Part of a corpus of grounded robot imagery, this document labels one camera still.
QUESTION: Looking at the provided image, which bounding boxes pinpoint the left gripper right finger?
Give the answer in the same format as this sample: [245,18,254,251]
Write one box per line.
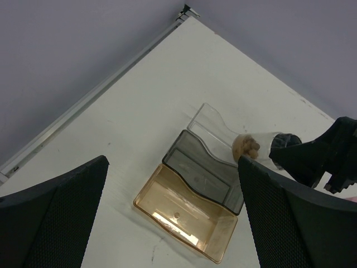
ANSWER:
[238,156,356,267]

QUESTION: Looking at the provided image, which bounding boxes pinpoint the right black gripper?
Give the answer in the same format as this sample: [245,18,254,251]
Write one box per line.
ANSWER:
[269,117,356,194]

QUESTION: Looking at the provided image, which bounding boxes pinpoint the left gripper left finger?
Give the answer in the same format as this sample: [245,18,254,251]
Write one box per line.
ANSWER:
[1,155,109,267]

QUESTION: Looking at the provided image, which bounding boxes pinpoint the black-knob bottle brown contents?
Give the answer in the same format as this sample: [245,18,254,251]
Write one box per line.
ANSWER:
[231,132,302,170]

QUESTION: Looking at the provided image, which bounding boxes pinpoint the smoky grey plastic bin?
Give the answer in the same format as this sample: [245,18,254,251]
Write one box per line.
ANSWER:
[162,130,244,216]

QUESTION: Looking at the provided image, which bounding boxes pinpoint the clear plastic bin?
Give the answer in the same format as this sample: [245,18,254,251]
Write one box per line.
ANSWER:
[187,103,248,165]

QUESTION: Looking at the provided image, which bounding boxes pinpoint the left aluminium table rail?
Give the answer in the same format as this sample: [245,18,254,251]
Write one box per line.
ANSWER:
[1,5,201,185]

